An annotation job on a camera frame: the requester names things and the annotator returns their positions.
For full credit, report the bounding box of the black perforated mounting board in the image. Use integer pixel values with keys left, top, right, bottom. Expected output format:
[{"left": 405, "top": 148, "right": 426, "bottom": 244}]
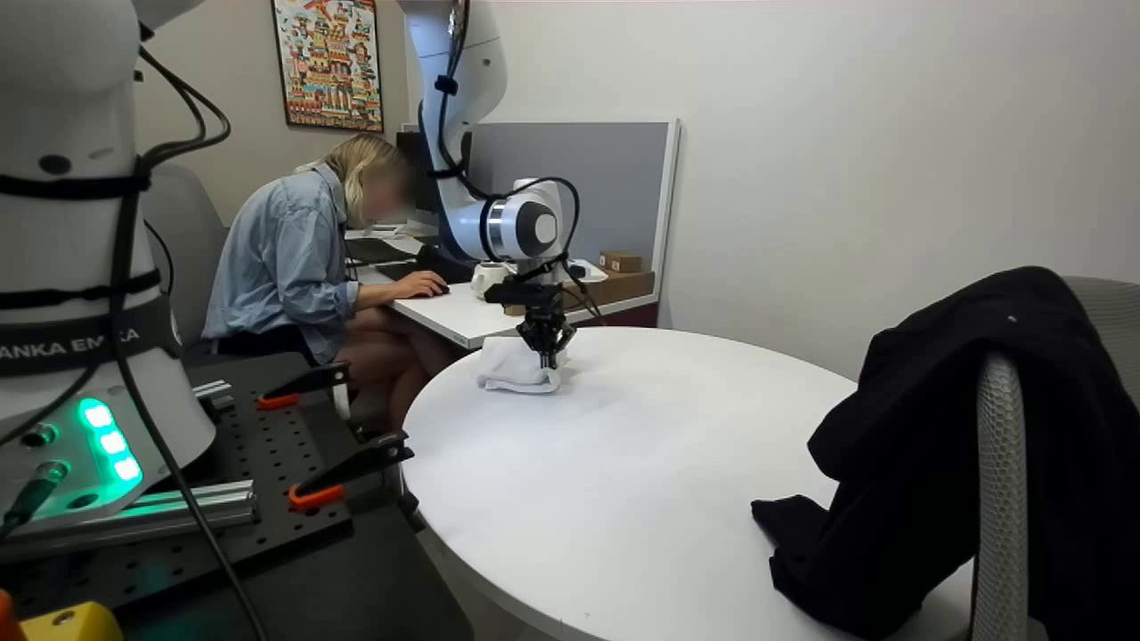
[{"left": 0, "top": 399, "right": 350, "bottom": 609}]

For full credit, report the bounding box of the brown cardboard box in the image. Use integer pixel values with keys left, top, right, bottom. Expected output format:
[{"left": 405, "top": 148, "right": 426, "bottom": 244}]
[{"left": 566, "top": 254, "right": 654, "bottom": 306}]

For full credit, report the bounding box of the left orange-handled clamp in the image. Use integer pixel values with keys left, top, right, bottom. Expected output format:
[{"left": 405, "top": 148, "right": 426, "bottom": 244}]
[{"left": 257, "top": 368, "right": 350, "bottom": 413}]

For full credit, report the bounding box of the grey desk partition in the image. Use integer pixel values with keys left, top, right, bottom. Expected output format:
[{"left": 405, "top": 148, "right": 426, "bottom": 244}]
[{"left": 471, "top": 116, "right": 679, "bottom": 294}]

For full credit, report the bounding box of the left aluminium rail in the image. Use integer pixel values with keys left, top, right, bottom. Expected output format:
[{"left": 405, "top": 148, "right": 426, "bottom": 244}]
[{"left": 0, "top": 482, "right": 257, "bottom": 555}]

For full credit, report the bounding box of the orange-handled clamp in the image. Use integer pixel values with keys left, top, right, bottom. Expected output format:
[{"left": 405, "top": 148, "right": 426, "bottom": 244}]
[
  {"left": 257, "top": 368, "right": 350, "bottom": 413},
  {"left": 284, "top": 433, "right": 412, "bottom": 511}
]

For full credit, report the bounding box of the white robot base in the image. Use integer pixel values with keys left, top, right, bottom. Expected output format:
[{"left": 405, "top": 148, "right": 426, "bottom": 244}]
[{"left": 0, "top": 0, "right": 216, "bottom": 529}]

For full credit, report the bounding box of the white towel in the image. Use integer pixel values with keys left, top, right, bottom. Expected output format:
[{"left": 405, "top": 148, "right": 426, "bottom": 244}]
[{"left": 478, "top": 334, "right": 560, "bottom": 396}]

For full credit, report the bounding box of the white office desk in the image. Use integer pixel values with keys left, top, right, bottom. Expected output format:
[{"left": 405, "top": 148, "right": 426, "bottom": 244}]
[{"left": 394, "top": 281, "right": 660, "bottom": 347}]

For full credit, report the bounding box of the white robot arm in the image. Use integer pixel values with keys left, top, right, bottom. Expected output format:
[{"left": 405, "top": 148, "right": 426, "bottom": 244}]
[{"left": 394, "top": 0, "right": 579, "bottom": 371}]

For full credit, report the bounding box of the yellow object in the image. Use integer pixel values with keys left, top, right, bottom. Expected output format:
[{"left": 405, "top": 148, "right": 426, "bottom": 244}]
[{"left": 21, "top": 601, "right": 124, "bottom": 641}]

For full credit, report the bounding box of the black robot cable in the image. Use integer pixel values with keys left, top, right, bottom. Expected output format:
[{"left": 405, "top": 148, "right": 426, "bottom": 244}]
[{"left": 102, "top": 47, "right": 271, "bottom": 641}]

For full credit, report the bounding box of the person in blue shirt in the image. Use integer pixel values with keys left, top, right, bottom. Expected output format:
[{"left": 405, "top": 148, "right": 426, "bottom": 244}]
[{"left": 203, "top": 134, "right": 442, "bottom": 418}]

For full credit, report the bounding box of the black computer mouse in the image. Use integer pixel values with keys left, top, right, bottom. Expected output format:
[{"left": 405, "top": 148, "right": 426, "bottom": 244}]
[{"left": 412, "top": 279, "right": 447, "bottom": 300}]

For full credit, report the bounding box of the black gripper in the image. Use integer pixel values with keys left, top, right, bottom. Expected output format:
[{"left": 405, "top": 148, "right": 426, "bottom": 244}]
[{"left": 483, "top": 267, "right": 586, "bottom": 371}]

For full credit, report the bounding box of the colourful wall poster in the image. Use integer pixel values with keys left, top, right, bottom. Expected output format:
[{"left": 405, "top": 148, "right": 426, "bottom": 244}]
[{"left": 271, "top": 0, "right": 386, "bottom": 133}]

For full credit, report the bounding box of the right orange-handled clamp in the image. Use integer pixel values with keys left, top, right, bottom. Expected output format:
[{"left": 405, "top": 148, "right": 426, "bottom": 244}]
[{"left": 284, "top": 433, "right": 412, "bottom": 511}]

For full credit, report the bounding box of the black jacket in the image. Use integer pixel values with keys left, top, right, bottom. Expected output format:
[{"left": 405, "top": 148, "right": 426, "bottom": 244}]
[{"left": 748, "top": 262, "right": 1140, "bottom": 641}]

